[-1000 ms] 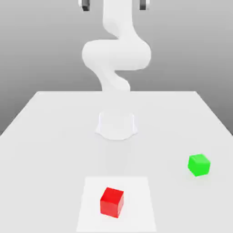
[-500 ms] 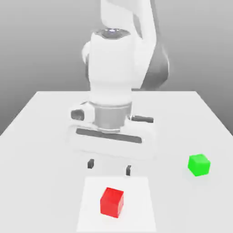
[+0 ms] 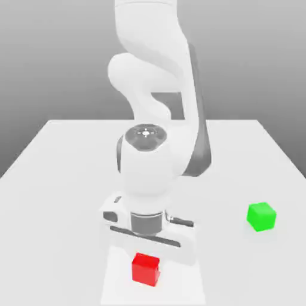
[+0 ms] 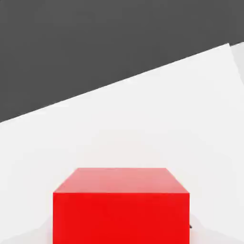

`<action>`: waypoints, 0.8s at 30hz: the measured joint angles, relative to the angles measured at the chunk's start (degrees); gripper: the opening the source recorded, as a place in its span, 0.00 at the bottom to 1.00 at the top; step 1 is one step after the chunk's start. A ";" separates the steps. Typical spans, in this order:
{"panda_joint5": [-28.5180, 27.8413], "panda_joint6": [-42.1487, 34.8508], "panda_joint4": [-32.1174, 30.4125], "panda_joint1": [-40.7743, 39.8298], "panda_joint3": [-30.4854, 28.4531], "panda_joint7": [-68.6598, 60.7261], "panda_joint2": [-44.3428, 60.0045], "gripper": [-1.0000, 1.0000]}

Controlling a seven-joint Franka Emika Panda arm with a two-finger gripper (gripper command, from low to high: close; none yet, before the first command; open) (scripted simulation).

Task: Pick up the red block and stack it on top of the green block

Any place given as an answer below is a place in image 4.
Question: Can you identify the small red cube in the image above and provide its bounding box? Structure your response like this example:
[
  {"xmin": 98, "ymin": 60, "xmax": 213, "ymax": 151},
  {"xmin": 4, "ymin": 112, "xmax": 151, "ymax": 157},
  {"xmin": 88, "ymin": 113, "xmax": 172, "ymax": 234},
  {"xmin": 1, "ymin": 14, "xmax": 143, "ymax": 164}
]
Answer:
[{"xmin": 52, "ymin": 167, "xmax": 191, "ymax": 244}]

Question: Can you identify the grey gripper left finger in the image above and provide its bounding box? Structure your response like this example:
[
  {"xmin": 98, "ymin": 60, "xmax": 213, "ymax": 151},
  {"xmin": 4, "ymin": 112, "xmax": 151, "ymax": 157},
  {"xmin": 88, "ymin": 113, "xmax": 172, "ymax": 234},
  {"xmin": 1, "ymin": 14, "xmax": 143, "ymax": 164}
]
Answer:
[{"xmin": 31, "ymin": 219, "xmax": 54, "ymax": 244}]

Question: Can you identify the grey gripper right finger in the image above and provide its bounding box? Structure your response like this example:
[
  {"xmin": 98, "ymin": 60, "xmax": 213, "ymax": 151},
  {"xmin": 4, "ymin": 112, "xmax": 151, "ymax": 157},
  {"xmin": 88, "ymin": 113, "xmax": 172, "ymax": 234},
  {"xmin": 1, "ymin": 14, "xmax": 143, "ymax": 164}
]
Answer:
[{"xmin": 189, "ymin": 214, "xmax": 217, "ymax": 244}]

